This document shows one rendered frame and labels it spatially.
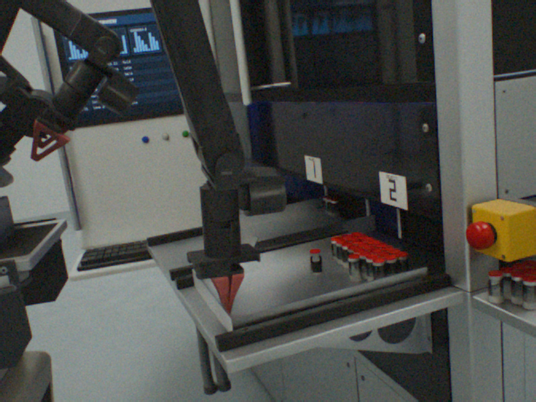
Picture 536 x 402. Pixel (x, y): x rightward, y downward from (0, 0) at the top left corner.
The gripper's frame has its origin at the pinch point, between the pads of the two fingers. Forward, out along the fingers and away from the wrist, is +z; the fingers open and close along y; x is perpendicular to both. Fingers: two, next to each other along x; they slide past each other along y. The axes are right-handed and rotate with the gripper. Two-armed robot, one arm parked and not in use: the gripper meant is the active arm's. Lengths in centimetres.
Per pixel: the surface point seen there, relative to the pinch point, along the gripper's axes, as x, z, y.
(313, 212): 54, 0, 39
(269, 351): -11.0, 2.8, 3.0
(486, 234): -19.1, -12.0, 33.0
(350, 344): -0.8, 10.2, 21.0
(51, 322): 252, 95, -44
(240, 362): -11.1, 3.5, -1.3
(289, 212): 54, -1, 32
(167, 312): 225, 91, 20
